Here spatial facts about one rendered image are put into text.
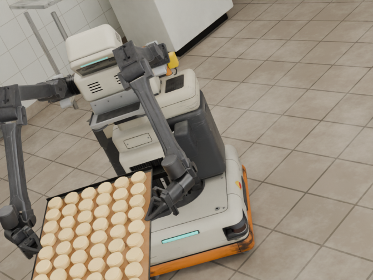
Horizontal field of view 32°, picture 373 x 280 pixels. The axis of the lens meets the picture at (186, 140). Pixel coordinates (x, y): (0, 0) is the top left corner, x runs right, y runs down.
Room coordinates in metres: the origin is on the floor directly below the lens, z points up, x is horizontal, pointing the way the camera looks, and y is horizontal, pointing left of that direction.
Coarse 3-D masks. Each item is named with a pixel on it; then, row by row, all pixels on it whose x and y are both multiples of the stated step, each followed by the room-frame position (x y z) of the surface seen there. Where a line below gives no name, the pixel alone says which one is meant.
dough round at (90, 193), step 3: (84, 189) 1.93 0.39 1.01; (87, 189) 1.93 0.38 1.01; (90, 189) 1.92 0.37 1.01; (93, 189) 1.91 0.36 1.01; (84, 192) 1.92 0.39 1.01; (87, 192) 1.91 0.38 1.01; (90, 192) 1.90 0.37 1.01; (93, 192) 1.90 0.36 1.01; (96, 192) 1.91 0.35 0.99; (81, 195) 1.92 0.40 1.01; (84, 195) 1.90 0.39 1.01; (87, 195) 1.90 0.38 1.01; (90, 195) 1.89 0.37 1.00; (93, 195) 1.89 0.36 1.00; (84, 198) 1.89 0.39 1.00; (87, 198) 1.89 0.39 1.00; (90, 198) 1.89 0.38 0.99
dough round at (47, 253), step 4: (44, 248) 1.74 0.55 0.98; (48, 248) 1.73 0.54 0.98; (52, 248) 1.72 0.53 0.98; (40, 252) 1.73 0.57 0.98; (44, 252) 1.72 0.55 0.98; (48, 252) 1.71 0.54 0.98; (52, 252) 1.71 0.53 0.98; (40, 256) 1.71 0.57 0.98; (44, 256) 1.70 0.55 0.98; (48, 256) 1.70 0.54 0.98; (52, 256) 1.71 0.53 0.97
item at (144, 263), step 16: (112, 192) 1.88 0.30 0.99; (128, 192) 1.84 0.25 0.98; (48, 208) 1.95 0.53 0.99; (128, 208) 1.77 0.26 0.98; (144, 208) 1.73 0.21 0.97; (112, 224) 1.73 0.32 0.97; (128, 224) 1.69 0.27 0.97; (144, 224) 1.66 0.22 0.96; (112, 240) 1.66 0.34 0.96; (144, 240) 1.60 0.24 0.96; (144, 256) 1.53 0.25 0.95; (144, 272) 1.47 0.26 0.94
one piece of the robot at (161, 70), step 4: (156, 40) 2.58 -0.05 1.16; (148, 44) 2.58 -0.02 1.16; (164, 64) 2.53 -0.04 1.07; (156, 68) 2.52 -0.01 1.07; (160, 68) 2.51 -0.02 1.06; (164, 68) 2.51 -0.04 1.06; (156, 72) 2.51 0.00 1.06; (160, 72) 2.50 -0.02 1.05; (164, 72) 2.50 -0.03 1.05; (156, 76) 2.51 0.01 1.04
